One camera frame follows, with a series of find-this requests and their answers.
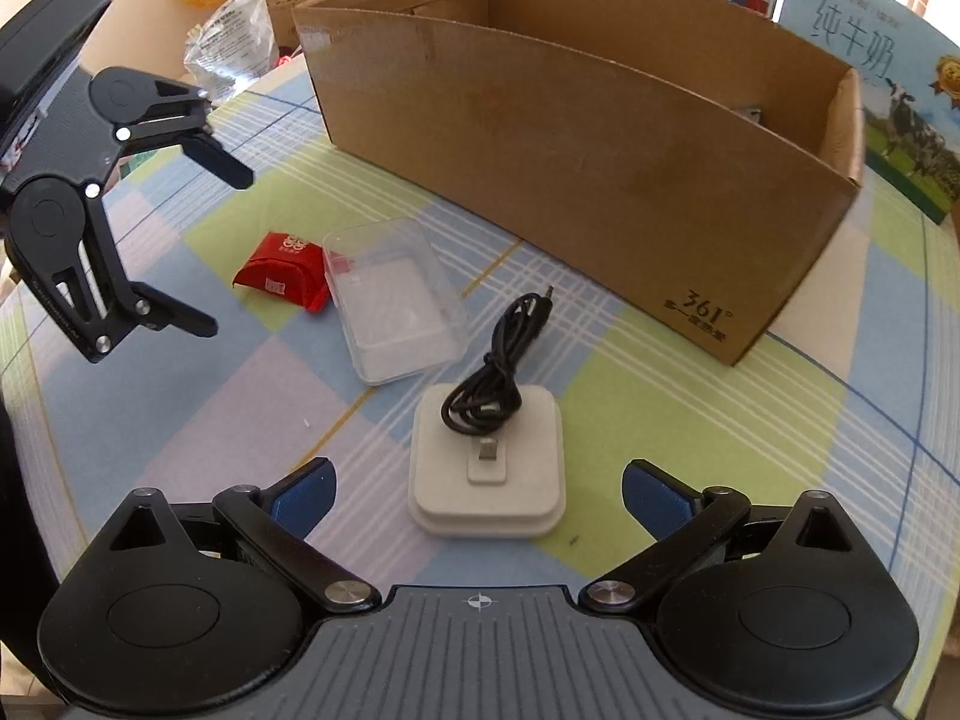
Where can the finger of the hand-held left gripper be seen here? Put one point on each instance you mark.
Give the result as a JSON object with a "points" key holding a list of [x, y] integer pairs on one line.
{"points": [[225, 165], [187, 319]]}

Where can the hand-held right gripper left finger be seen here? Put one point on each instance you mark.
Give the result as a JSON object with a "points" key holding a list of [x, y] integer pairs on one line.
{"points": [[304, 499]]}

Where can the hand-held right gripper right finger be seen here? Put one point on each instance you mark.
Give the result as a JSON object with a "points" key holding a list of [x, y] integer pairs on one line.
{"points": [[656, 499]]}

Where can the red packet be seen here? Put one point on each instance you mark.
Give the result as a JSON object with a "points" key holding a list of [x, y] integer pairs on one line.
{"points": [[277, 266]]}

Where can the white charging dock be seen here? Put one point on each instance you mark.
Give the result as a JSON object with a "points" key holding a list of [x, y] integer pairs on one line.
{"points": [[517, 495]]}

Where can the clear plastic box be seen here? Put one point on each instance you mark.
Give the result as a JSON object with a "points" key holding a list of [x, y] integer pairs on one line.
{"points": [[397, 315]]}

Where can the checkered cloth desktop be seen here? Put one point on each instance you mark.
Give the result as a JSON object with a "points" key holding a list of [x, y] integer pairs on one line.
{"points": [[675, 405]]}

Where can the printed clear plastic bag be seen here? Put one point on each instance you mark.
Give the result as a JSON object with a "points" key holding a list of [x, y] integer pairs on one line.
{"points": [[225, 45]]}

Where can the light blue cow milk box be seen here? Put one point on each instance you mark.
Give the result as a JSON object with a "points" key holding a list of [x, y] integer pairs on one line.
{"points": [[862, 37]]}

